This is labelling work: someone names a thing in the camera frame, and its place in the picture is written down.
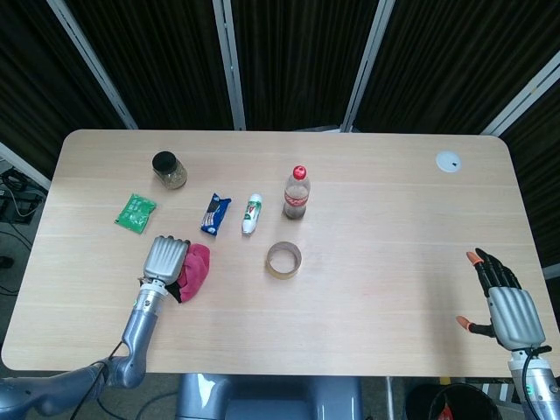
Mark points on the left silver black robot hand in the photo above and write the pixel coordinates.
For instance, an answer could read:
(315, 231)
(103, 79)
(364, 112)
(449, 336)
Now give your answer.
(164, 260)

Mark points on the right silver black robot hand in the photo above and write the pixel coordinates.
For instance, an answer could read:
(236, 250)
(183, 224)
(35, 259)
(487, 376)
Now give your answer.
(516, 315)

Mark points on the pink cloth with black trim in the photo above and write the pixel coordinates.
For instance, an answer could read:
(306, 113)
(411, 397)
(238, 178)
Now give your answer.
(197, 271)

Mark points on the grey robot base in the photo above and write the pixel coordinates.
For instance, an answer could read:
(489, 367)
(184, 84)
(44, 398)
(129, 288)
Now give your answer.
(271, 396)

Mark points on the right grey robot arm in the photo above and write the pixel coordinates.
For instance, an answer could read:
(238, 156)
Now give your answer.
(544, 385)

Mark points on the green sachet packet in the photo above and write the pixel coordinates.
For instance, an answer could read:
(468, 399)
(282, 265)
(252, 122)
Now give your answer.
(136, 213)

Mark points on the blue cookie packet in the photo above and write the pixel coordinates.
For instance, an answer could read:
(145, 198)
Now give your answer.
(215, 215)

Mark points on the glass jar with black lid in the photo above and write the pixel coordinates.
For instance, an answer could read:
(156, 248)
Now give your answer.
(170, 172)

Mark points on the small white plastic bottle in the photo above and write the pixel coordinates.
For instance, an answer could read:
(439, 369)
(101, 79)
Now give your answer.
(252, 214)

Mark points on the black trash bin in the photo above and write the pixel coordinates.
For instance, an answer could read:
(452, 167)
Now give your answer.
(420, 402)

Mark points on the cola bottle with red cap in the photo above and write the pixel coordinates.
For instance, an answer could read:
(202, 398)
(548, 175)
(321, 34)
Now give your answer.
(296, 199)

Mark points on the grey metal partition post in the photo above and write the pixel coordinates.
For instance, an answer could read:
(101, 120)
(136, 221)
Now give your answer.
(525, 94)
(94, 65)
(367, 65)
(22, 164)
(231, 65)

